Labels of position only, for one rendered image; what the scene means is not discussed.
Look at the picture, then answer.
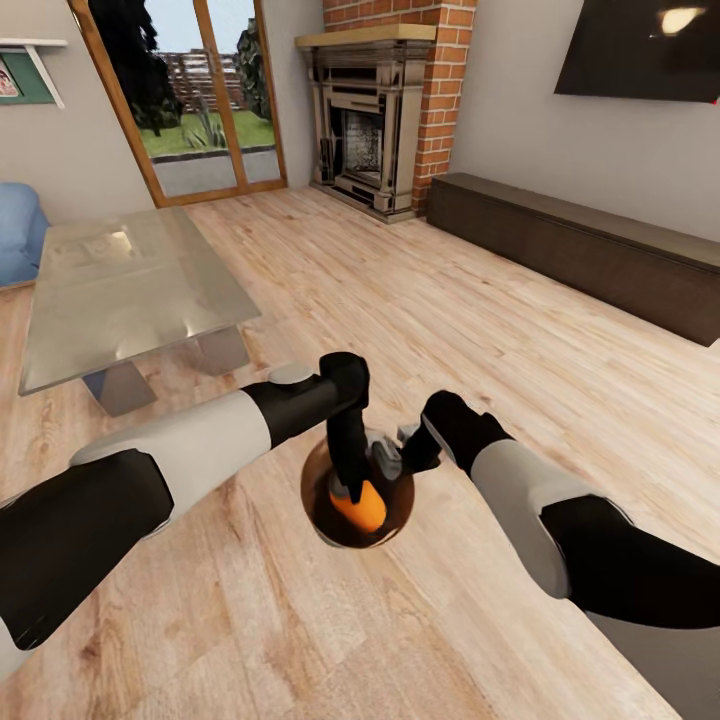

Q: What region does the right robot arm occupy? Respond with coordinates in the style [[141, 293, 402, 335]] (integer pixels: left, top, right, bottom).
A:
[[396, 390, 720, 720]]

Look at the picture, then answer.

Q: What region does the can of soda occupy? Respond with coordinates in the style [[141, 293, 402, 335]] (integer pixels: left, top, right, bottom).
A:
[[328, 474, 384, 534]]

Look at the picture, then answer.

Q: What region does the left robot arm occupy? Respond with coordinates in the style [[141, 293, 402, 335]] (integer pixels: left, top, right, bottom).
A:
[[0, 351, 402, 687]]

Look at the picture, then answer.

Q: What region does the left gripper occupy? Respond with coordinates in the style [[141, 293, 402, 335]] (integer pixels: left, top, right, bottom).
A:
[[325, 421, 372, 506]]

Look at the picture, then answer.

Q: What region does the trash can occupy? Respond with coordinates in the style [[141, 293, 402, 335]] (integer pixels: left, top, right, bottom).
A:
[[300, 438, 415, 550]]

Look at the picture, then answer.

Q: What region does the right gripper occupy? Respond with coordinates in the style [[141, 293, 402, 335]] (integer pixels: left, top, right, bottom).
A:
[[396, 435, 440, 481]]

